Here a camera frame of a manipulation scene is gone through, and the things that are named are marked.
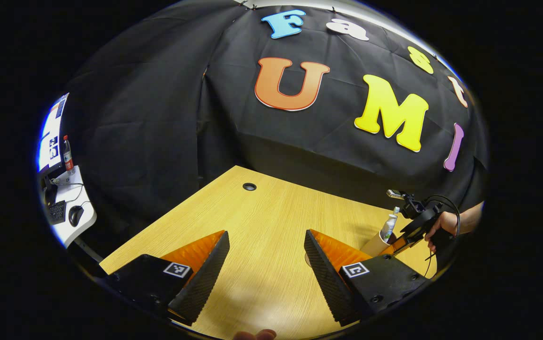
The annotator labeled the beige cup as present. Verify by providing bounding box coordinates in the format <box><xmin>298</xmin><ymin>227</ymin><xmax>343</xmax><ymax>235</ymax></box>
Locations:
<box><xmin>360</xmin><ymin>230</ymin><xmax>397</xmax><ymax>258</ymax></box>

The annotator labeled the black backdrop cloth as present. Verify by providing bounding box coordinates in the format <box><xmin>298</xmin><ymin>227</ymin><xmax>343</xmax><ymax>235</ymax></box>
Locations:
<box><xmin>59</xmin><ymin>0</ymin><xmax>489</xmax><ymax>255</ymax></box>

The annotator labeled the white side desk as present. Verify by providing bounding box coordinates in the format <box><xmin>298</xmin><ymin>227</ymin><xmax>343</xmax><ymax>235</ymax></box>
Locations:
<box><xmin>40</xmin><ymin>165</ymin><xmax>104</xmax><ymax>263</ymax></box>

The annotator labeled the black keyboard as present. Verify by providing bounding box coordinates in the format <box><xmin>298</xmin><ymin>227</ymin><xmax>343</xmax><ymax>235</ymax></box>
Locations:
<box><xmin>47</xmin><ymin>201</ymin><xmax>67</xmax><ymax>225</ymax></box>

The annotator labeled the wooden desktop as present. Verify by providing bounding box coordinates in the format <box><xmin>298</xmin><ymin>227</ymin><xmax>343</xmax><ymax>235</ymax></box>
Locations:
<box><xmin>99</xmin><ymin>165</ymin><xmax>438</xmax><ymax>340</ymax></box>

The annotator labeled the white toothpaste tube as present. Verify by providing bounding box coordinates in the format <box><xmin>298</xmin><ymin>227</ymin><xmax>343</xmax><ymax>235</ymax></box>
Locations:
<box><xmin>380</xmin><ymin>213</ymin><xmax>398</xmax><ymax>241</ymax></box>

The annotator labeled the computer monitor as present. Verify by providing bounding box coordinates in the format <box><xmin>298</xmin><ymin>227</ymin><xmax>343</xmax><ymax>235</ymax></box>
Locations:
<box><xmin>38</xmin><ymin>93</ymin><xmax>70</xmax><ymax>206</ymax></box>

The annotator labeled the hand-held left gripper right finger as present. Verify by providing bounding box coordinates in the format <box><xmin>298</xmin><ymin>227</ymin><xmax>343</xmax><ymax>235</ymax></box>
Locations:
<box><xmin>303</xmin><ymin>229</ymin><xmax>435</xmax><ymax>327</ymax></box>

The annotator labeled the plastic water bottle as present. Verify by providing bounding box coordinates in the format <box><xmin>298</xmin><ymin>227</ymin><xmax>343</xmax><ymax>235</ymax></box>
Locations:
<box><xmin>62</xmin><ymin>136</ymin><xmax>74</xmax><ymax>175</ymax></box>

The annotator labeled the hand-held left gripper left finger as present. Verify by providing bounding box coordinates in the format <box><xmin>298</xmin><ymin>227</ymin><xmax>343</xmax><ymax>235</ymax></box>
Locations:
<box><xmin>99</xmin><ymin>230</ymin><xmax>231</xmax><ymax>326</ymax></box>

